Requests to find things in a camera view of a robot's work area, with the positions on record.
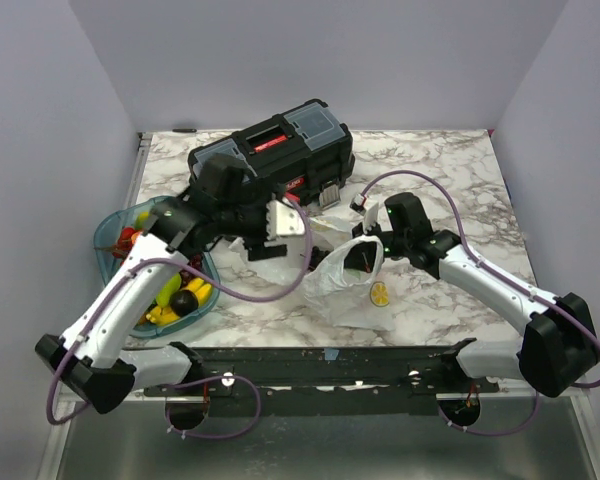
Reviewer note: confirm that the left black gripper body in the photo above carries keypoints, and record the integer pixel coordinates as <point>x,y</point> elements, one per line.
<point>249,222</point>

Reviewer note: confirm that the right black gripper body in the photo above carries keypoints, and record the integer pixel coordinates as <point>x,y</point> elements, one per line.
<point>385,237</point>

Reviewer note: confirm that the fake blackberry cluster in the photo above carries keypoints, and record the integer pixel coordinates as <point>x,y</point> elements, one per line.
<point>317,255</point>

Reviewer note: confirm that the white plastic bag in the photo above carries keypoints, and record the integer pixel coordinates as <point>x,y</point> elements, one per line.
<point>343,296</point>

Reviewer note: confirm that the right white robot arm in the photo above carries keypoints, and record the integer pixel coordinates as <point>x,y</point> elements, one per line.
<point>555,348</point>

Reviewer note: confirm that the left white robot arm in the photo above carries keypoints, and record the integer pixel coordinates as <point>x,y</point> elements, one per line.
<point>226,199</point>

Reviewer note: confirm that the fake red grape bunch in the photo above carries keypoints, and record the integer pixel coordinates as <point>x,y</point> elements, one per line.
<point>197,262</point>

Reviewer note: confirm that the dark fake plum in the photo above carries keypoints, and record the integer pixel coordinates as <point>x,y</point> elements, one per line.
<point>183,303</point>

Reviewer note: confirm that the yellow green fake apple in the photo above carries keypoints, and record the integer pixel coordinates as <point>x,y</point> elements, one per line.
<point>140,220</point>

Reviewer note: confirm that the green fake pear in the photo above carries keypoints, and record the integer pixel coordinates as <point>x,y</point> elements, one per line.
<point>163,298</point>

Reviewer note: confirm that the yellow fake banana bunch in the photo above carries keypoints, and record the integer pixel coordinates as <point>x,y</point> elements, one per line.
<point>165,316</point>

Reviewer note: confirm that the black plastic toolbox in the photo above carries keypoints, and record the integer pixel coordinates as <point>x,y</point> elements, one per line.
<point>306,149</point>

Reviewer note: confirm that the teal plastic fruit bowl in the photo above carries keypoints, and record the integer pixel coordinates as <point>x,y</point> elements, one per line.
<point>106,234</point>

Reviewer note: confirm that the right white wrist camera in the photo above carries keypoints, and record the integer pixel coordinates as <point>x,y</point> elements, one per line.
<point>369,212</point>

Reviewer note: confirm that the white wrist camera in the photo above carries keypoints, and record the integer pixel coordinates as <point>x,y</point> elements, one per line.
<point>283,220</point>
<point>369,212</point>

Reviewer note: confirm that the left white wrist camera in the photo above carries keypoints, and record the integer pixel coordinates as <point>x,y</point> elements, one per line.
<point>283,220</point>

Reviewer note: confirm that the aluminium frame profile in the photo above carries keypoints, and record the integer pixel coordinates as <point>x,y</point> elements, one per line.
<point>130,200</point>

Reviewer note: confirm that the black metal base rail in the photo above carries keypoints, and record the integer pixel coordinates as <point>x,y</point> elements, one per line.
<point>321,381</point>

